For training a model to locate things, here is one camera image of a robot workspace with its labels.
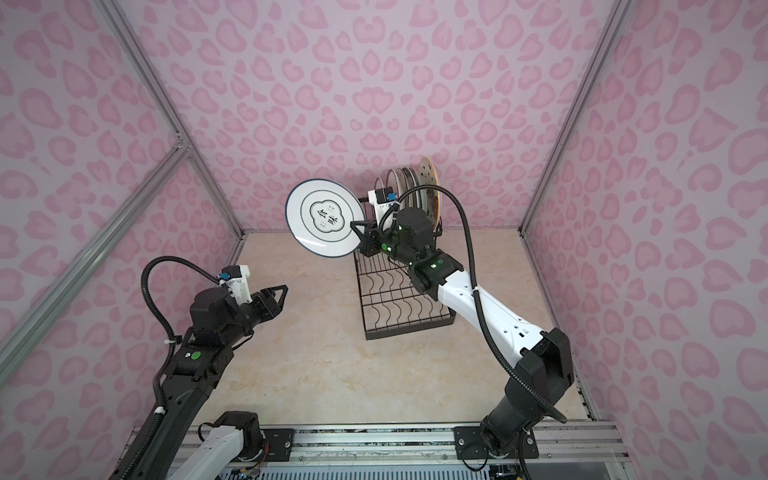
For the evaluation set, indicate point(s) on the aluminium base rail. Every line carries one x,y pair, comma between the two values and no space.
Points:
580,449

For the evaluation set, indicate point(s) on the white plate dark green rim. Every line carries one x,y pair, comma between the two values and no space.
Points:
416,197

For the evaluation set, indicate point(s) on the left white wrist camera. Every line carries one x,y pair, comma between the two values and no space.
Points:
235,279

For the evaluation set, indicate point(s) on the aluminium frame diagonal strut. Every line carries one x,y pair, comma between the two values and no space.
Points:
38,320

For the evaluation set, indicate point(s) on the large orange sunburst plate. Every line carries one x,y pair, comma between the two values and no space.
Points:
392,185

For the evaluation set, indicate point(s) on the white star cat plate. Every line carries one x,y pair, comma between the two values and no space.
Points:
431,198

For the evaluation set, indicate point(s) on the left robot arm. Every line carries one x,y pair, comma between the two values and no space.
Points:
219,324

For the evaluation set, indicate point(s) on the cream plum blossom plate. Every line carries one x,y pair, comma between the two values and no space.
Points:
403,187

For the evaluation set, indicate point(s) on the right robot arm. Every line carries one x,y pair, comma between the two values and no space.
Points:
538,362

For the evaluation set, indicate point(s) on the black wire dish rack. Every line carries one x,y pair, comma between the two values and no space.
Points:
398,293

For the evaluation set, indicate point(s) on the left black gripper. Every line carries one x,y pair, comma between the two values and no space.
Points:
268,306

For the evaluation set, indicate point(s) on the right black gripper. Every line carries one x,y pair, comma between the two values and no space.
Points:
370,238

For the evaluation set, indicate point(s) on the white plate black cloud outline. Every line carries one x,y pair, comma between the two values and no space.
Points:
319,213

